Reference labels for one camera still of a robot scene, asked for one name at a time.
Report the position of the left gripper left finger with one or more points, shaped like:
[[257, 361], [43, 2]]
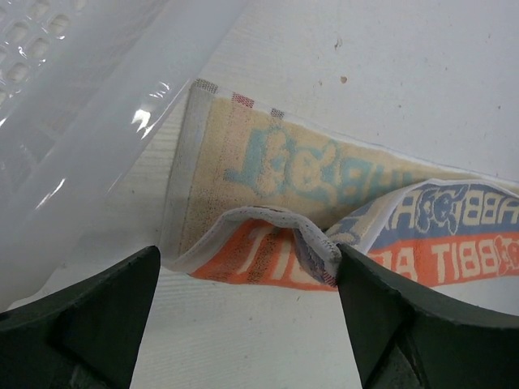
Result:
[[84, 336]]

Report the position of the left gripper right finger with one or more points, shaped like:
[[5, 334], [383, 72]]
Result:
[[406, 335]]

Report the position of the colourful rabbit print towel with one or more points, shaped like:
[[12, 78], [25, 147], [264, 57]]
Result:
[[257, 196]]

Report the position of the translucent plastic basket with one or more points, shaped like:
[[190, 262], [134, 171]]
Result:
[[85, 85]]

